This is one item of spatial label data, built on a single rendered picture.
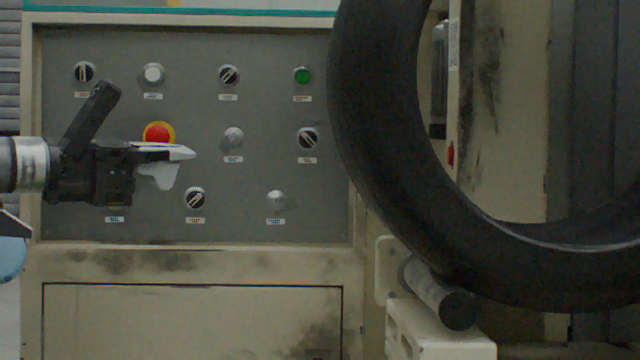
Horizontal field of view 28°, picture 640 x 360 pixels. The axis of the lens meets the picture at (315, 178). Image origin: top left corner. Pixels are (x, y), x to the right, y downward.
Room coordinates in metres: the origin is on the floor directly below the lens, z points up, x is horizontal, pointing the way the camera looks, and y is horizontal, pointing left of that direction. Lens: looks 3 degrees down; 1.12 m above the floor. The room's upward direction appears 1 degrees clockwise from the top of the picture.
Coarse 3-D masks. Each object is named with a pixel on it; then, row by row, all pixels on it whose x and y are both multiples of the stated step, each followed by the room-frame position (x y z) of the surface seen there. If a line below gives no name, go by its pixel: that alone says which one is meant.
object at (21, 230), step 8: (0, 216) 0.77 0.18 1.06; (8, 216) 0.77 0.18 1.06; (0, 224) 0.77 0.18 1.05; (8, 224) 0.77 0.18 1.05; (16, 224) 0.77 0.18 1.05; (24, 224) 0.77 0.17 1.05; (0, 232) 0.76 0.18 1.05; (8, 232) 0.77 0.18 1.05; (16, 232) 0.77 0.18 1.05; (24, 232) 0.77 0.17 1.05; (32, 232) 0.77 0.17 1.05
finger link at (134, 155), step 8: (112, 152) 1.75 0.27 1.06; (120, 152) 1.74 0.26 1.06; (128, 152) 1.74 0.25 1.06; (136, 152) 1.74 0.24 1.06; (144, 152) 1.75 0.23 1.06; (152, 152) 1.75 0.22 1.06; (160, 152) 1.76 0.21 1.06; (168, 152) 1.78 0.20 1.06; (128, 160) 1.75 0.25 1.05; (136, 160) 1.74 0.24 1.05; (144, 160) 1.75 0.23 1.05; (152, 160) 1.77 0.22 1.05; (160, 160) 1.77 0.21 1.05; (168, 160) 1.78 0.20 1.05
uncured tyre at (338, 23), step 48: (384, 0) 1.45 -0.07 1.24; (432, 0) 1.45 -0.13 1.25; (336, 48) 1.51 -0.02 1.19; (384, 48) 1.45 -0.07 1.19; (336, 96) 1.51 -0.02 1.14; (384, 96) 1.45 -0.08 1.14; (384, 144) 1.45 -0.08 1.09; (384, 192) 1.48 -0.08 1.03; (432, 192) 1.45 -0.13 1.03; (624, 192) 1.74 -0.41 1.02; (432, 240) 1.47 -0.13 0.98; (480, 240) 1.46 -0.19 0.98; (528, 240) 1.45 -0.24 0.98; (576, 240) 1.73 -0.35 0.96; (624, 240) 1.47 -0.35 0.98; (480, 288) 1.49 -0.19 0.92; (528, 288) 1.47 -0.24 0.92; (576, 288) 1.47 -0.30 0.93; (624, 288) 1.48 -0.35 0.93
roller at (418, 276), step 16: (416, 272) 1.69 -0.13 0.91; (432, 272) 1.63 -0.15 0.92; (416, 288) 1.65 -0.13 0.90; (432, 288) 1.54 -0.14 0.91; (448, 288) 1.48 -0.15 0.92; (432, 304) 1.50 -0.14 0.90; (448, 304) 1.45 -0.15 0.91; (464, 304) 1.45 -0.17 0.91; (448, 320) 1.45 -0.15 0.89; (464, 320) 1.45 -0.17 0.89
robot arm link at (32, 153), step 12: (24, 144) 1.70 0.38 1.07; (36, 144) 1.71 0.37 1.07; (24, 156) 1.69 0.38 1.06; (36, 156) 1.70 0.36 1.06; (48, 156) 1.71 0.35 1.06; (24, 168) 1.69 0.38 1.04; (36, 168) 1.70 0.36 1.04; (48, 168) 1.71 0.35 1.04; (24, 180) 1.70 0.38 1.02; (36, 180) 1.70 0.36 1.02; (48, 180) 1.72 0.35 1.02; (24, 192) 1.72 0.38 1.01; (36, 192) 1.73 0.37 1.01
